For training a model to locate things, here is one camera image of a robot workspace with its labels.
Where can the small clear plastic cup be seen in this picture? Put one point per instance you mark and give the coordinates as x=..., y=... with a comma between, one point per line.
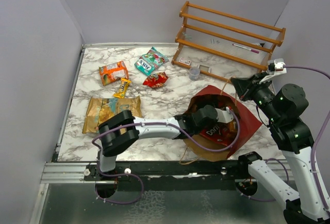
x=194, y=73

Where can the red snack packet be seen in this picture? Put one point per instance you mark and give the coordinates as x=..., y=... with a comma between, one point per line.
x=220, y=133

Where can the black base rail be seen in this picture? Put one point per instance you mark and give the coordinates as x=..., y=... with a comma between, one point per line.
x=173, y=176

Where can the teal Fox's candy packet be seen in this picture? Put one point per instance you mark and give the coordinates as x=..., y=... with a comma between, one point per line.
x=151, y=61

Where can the pink white marker pen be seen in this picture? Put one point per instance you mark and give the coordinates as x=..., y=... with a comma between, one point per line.
x=246, y=48

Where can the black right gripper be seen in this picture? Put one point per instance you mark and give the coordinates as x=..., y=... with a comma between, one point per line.
x=242, y=84

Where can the red white staples box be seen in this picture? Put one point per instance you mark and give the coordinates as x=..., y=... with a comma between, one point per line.
x=185, y=61

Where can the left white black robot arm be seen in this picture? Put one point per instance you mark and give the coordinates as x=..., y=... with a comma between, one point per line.
x=121, y=131

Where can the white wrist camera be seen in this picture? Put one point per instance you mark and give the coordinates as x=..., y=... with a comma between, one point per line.
x=276, y=67
x=224, y=115

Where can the small red chips packet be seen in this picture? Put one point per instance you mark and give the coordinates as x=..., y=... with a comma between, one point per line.
x=156, y=80

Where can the open small white box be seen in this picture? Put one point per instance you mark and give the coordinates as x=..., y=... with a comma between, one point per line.
x=205, y=68

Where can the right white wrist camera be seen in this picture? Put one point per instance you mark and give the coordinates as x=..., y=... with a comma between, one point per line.
x=276, y=67

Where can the orange wooden rack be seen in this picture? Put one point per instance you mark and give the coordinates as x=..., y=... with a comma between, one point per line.
x=206, y=37

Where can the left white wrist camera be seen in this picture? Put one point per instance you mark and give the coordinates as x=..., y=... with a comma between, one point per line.
x=224, y=115

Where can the red paper bag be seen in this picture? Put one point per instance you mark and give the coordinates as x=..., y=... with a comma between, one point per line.
x=246, y=125

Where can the orange snack packet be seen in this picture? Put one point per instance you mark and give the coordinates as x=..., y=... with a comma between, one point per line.
x=113, y=72

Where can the yellow M&Ms packet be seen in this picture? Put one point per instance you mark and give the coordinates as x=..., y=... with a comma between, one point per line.
x=122, y=89

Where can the gold chips bag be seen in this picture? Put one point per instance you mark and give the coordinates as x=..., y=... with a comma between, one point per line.
x=100, y=110

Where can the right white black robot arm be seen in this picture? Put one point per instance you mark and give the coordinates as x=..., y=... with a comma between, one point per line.
x=304, y=204

